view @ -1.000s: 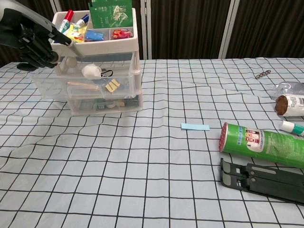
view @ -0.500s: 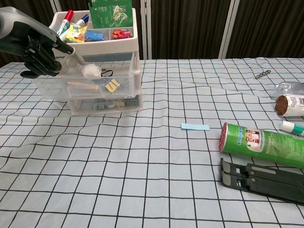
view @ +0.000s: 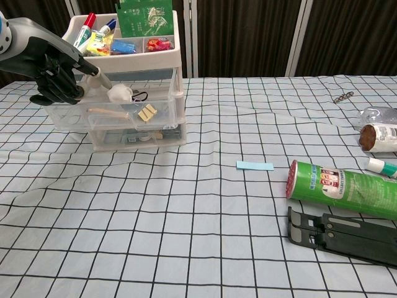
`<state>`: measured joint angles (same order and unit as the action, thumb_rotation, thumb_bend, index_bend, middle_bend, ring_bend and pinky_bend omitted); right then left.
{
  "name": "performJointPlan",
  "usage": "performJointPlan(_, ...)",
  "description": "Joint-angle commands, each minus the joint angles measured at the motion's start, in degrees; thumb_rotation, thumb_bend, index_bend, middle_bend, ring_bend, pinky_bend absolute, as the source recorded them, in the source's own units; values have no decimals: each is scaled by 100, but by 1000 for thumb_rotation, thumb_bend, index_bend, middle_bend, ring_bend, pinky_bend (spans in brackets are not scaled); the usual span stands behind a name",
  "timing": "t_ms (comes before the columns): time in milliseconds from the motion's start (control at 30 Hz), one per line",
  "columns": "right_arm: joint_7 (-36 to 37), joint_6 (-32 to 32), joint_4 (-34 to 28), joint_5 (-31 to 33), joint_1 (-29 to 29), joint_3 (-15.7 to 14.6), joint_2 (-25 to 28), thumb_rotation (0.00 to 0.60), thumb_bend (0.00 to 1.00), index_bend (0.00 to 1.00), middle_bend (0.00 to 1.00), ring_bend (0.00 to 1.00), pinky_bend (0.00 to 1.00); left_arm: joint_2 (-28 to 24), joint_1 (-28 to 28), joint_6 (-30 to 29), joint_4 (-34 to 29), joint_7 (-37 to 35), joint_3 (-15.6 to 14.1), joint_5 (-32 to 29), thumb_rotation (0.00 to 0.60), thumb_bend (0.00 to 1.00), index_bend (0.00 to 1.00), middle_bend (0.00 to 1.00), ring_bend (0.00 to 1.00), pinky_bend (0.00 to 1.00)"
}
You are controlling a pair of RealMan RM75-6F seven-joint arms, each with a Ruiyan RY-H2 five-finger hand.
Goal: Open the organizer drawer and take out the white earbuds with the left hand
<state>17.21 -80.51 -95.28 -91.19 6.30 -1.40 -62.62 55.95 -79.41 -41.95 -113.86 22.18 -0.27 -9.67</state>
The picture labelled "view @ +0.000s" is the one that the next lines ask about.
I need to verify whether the black folding stand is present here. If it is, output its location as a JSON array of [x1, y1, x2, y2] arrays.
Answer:
[[287, 206, 397, 268]]

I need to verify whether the green chips can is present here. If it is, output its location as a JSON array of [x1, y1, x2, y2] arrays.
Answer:
[[285, 160, 397, 220]]

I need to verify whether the red capped marker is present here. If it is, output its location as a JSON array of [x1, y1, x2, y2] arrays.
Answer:
[[76, 12, 97, 53]]

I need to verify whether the blue snack packet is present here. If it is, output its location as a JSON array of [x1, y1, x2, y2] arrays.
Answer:
[[110, 38, 138, 55]]

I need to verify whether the white green glue stick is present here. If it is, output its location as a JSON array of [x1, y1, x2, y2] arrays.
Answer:
[[367, 157, 397, 179]]

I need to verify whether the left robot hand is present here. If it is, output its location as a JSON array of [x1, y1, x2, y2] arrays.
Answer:
[[0, 17, 112, 106]]

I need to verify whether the red snack packet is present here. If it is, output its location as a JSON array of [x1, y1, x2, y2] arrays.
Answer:
[[145, 37, 175, 52]]

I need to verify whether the white plastic drawer organizer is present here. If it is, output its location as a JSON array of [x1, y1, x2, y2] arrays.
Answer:
[[61, 9, 187, 152]]

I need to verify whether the checkered light blue tablecloth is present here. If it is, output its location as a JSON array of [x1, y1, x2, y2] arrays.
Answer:
[[0, 74, 397, 298]]

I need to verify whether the yellow snack packet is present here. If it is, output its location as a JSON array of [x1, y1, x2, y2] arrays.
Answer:
[[86, 30, 115, 56]]

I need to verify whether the green packet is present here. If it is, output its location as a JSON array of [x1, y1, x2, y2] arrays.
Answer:
[[116, 0, 174, 37]]

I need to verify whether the small metal chain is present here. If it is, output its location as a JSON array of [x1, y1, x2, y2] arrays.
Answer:
[[334, 91, 355, 103]]

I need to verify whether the black folding screen partition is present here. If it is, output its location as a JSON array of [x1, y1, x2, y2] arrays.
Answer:
[[0, 0, 397, 89]]

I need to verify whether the white bottle yellow cap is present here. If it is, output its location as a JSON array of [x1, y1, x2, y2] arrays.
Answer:
[[359, 123, 397, 153]]

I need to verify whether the light blue paper strip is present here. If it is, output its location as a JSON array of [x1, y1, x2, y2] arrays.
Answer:
[[236, 160, 275, 171]]

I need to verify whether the blue capped marker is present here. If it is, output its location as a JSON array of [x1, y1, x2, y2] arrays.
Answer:
[[98, 18, 118, 34]]

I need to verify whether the clear plastic drawer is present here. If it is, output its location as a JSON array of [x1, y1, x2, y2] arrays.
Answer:
[[92, 125, 184, 147], [43, 68, 182, 130]]

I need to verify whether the white tissue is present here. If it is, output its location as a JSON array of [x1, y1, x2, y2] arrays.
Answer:
[[107, 84, 133, 103]]

